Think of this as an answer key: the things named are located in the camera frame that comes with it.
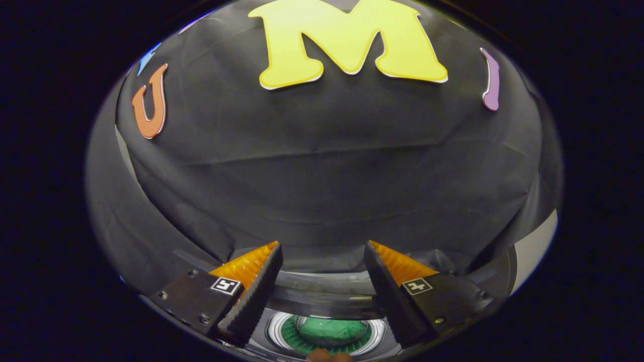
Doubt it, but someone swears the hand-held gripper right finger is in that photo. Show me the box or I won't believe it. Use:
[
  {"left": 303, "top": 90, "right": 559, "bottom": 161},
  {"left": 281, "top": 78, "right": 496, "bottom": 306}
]
[{"left": 363, "top": 240, "right": 495, "bottom": 348}]

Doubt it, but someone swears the green polo shirt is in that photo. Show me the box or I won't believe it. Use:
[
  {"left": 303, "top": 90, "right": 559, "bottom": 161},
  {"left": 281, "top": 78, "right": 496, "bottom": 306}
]
[{"left": 282, "top": 316, "right": 373, "bottom": 355}]

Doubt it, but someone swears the grey washing machine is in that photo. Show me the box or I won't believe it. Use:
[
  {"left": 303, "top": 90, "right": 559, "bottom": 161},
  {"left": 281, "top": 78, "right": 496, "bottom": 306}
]
[{"left": 174, "top": 246, "right": 519, "bottom": 362}]

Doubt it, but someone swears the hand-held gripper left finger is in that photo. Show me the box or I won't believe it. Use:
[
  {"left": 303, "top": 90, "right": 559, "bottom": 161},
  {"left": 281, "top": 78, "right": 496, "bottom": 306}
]
[{"left": 151, "top": 241, "right": 284, "bottom": 347}]

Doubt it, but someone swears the black backdrop cloth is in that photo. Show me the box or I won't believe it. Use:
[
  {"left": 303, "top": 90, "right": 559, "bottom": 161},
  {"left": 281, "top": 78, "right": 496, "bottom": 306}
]
[{"left": 85, "top": 0, "right": 564, "bottom": 297}]

